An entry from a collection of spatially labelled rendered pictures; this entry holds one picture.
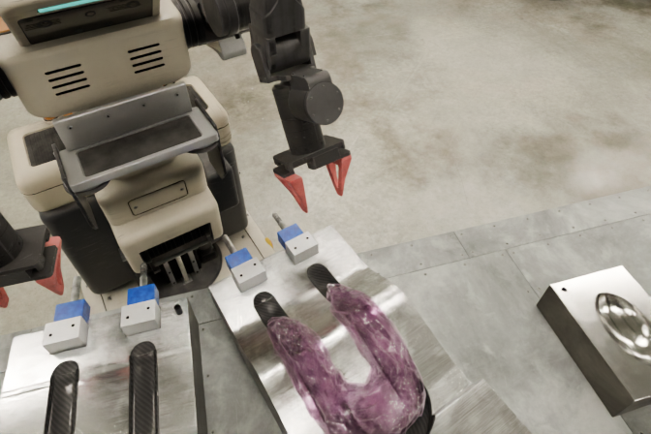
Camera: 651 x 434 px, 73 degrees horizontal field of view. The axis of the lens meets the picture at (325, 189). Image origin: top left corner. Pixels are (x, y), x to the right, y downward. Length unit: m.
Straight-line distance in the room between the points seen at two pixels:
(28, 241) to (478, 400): 0.61
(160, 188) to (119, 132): 0.18
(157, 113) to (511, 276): 0.73
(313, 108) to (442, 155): 1.85
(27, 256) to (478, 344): 0.69
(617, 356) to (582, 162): 1.87
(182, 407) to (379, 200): 1.57
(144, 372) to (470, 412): 0.46
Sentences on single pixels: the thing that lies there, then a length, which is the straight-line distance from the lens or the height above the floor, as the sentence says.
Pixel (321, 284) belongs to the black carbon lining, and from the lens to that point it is 0.81.
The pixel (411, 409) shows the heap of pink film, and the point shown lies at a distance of 0.67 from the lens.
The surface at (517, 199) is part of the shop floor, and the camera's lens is 2.29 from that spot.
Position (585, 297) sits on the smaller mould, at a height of 0.87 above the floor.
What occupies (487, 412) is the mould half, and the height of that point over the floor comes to 0.91.
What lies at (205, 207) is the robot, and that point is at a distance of 1.03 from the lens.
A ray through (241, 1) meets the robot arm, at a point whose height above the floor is 1.25.
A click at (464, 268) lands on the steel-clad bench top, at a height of 0.80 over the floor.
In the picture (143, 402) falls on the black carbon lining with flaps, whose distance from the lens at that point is 0.73.
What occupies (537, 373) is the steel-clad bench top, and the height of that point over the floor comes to 0.80.
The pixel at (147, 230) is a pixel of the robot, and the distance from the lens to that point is 1.02.
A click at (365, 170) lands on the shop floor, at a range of 2.25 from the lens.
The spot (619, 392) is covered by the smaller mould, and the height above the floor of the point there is 0.85.
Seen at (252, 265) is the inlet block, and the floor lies 0.88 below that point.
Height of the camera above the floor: 1.53
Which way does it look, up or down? 46 degrees down
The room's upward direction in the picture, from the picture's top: straight up
